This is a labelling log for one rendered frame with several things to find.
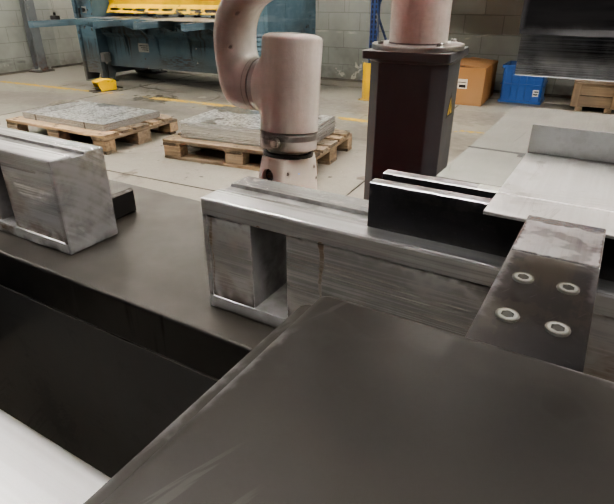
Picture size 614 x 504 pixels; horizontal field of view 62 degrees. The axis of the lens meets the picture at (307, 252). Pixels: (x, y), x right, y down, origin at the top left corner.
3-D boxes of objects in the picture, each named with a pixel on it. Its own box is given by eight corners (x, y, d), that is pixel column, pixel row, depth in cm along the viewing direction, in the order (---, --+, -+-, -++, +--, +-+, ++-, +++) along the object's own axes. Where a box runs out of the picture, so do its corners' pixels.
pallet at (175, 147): (351, 148, 405) (352, 130, 399) (312, 178, 340) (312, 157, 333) (221, 133, 448) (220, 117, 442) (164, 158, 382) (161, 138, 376)
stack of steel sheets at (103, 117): (160, 116, 443) (160, 110, 440) (103, 132, 394) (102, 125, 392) (82, 105, 486) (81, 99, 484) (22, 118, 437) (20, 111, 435)
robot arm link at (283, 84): (243, 128, 74) (296, 137, 70) (244, 29, 69) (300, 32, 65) (278, 122, 81) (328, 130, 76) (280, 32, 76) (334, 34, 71)
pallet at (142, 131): (178, 132, 452) (177, 116, 445) (106, 155, 389) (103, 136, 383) (85, 118, 504) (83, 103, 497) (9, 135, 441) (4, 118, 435)
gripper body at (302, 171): (288, 153, 70) (285, 230, 74) (328, 144, 78) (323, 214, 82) (246, 145, 74) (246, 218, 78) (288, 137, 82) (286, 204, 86)
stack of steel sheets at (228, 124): (336, 131, 396) (337, 115, 390) (303, 152, 344) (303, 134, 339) (224, 120, 431) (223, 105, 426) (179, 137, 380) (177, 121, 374)
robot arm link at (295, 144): (293, 138, 69) (292, 160, 71) (328, 131, 76) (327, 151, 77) (246, 130, 74) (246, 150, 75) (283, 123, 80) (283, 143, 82)
